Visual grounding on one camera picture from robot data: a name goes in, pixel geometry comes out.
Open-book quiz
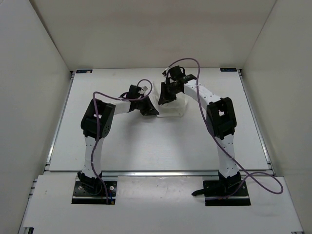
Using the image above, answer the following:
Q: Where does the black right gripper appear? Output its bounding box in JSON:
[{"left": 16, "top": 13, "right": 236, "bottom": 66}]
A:
[{"left": 159, "top": 82, "right": 181, "bottom": 106}]

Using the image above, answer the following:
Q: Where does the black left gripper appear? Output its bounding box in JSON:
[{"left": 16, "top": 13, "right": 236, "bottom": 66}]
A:
[{"left": 136, "top": 96, "right": 158, "bottom": 117}]

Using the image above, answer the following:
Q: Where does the white pleated skirt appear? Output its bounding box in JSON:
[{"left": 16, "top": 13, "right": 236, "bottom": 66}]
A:
[{"left": 150, "top": 82, "right": 188, "bottom": 117}]

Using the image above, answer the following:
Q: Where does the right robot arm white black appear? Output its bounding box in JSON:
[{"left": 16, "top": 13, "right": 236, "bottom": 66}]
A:
[{"left": 158, "top": 66, "right": 241, "bottom": 196}]

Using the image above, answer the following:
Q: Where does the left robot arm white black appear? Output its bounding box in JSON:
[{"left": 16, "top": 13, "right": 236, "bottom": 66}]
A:
[{"left": 78, "top": 85, "right": 159, "bottom": 196}]

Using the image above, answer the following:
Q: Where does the right corner label sticker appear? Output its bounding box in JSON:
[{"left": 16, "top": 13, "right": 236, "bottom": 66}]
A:
[{"left": 220, "top": 68, "right": 237, "bottom": 72}]

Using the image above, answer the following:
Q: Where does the corner label sticker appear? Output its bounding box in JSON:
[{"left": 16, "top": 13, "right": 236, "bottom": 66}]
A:
[
  {"left": 76, "top": 69, "right": 93, "bottom": 74},
  {"left": 220, "top": 68, "right": 237, "bottom": 72}
]

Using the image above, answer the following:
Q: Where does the left corner label sticker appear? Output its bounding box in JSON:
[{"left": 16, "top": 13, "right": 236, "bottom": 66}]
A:
[{"left": 76, "top": 69, "right": 93, "bottom": 74}]

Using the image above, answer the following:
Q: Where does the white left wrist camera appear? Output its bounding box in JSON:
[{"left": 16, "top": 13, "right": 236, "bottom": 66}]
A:
[{"left": 142, "top": 86, "right": 149, "bottom": 92}]

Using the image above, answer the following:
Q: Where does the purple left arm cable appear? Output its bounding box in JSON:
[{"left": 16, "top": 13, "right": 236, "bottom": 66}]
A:
[{"left": 91, "top": 78, "right": 152, "bottom": 204}]

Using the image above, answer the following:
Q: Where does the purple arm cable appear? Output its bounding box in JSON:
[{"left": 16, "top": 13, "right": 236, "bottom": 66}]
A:
[
  {"left": 91, "top": 78, "right": 152, "bottom": 204},
  {"left": 165, "top": 58, "right": 284, "bottom": 195}
]

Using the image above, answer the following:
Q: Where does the aluminium front table rail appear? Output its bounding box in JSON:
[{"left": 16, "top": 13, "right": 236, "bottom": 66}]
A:
[{"left": 102, "top": 171, "right": 218, "bottom": 177}]

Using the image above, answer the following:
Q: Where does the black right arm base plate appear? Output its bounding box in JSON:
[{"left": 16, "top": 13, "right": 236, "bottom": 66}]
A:
[{"left": 203, "top": 179, "right": 251, "bottom": 207}]

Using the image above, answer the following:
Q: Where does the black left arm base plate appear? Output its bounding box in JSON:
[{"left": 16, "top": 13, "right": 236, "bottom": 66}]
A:
[{"left": 71, "top": 177, "right": 117, "bottom": 205}]

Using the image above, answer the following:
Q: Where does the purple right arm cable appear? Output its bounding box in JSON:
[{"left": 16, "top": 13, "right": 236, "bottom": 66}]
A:
[{"left": 165, "top": 58, "right": 284, "bottom": 195}]

